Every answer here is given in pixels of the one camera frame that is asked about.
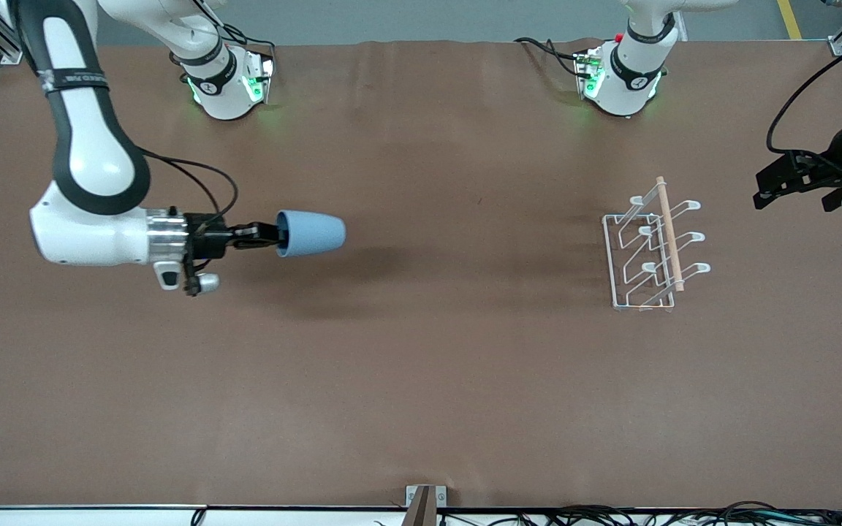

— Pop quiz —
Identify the light blue cup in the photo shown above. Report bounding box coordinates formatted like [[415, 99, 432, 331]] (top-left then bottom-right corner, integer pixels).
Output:
[[276, 210, 347, 258]]

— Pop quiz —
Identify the white wire cup holder rack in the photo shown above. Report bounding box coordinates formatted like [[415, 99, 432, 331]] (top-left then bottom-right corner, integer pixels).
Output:
[[602, 176, 712, 313]]

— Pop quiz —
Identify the black right arm base cable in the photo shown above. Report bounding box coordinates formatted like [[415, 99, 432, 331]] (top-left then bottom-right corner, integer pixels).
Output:
[[202, 0, 277, 68]]

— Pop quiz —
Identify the black arm base cable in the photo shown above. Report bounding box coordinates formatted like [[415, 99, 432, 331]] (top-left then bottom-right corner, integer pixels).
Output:
[[514, 37, 591, 78], [202, 0, 277, 68]]

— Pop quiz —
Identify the black left arm base cable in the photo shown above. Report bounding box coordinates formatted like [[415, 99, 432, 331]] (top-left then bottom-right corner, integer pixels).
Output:
[[514, 37, 591, 78]]

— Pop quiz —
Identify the metal bracket with brown post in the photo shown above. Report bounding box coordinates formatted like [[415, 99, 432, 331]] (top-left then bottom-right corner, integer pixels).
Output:
[[405, 484, 447, 526]]

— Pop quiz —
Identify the black cable bundle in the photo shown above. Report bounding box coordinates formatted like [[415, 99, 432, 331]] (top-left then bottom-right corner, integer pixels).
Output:
[[436, 500, 842, 526]]

